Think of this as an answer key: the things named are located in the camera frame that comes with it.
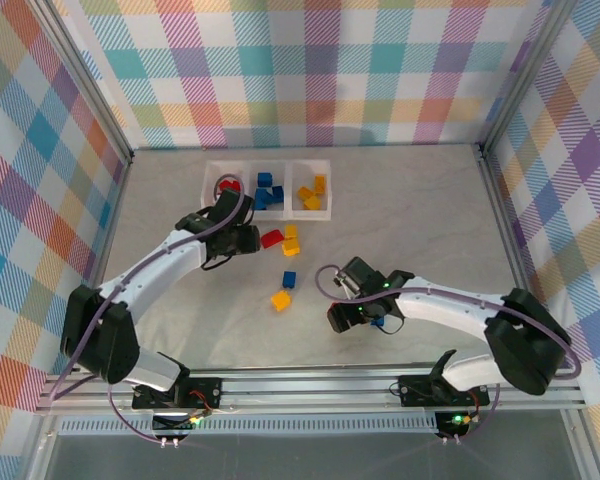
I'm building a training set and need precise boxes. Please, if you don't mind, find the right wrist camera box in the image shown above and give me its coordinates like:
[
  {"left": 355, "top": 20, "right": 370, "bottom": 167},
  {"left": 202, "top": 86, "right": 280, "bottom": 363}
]
[{"left": 332, "top": 269, "right": 355, "bottom": 301}]

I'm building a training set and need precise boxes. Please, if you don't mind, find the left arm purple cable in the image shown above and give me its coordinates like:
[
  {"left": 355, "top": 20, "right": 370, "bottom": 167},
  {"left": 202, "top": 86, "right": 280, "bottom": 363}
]
[{"left": 44, "top": 172, "right": 246, "bottom": 446}]

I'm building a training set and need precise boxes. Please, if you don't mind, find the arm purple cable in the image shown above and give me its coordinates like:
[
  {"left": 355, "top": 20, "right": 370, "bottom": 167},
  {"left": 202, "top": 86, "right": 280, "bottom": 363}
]
[
  {"left": 313, "top": 263, "right": 581, "bottom": 444},
  {"left": 44, "top": 172, "right": 246, "bottom": 446}
]

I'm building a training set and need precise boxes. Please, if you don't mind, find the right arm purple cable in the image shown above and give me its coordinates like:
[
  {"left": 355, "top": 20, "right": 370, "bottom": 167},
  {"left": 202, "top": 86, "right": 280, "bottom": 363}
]
[{"left": 313, "top": 263, "right": 581, "bottom": 444}]

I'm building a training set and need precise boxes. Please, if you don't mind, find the aluminium mounting rail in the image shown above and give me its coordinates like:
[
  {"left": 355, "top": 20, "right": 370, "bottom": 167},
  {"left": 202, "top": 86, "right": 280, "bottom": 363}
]
[{"left": 34, "top": 367, "right": 587, "bottom": 416}]

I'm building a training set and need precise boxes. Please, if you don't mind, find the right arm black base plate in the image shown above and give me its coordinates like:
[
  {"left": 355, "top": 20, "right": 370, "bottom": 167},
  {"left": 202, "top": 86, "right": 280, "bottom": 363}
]
[{"left": 397, "top": 373, "right": 492, "bottom": 409}]

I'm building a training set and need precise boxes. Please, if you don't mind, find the aluminium side rail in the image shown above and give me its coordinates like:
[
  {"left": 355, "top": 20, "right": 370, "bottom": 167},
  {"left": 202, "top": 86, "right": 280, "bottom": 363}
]
[
  {"left": 68, "top": 149, "right": 136, "bottom": 375},
  {"left": 477, "top": 144, "right": 561, "bottom": 369}
]

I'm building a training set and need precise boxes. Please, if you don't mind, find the slotted grey cable duct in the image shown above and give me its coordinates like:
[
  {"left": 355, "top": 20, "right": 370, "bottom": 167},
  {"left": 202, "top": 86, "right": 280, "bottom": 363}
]
[{"left": 58, "top": 417, "right": 440, "bottom": 437}]

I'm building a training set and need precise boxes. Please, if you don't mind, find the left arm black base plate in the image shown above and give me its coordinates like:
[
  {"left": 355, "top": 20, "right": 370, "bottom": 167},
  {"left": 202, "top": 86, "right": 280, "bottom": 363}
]
[{"left": 131, "top": 376, "right": 225, "bottom": 412}]

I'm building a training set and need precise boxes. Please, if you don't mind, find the aluminium frame post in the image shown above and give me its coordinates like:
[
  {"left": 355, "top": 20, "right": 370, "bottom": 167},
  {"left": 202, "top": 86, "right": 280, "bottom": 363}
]
[
  {"left": 27, "top": 0, "right": 136, "bottom": 166},
  {"left": 479, "top": 0, "right": 584, "bottom": 156}
]

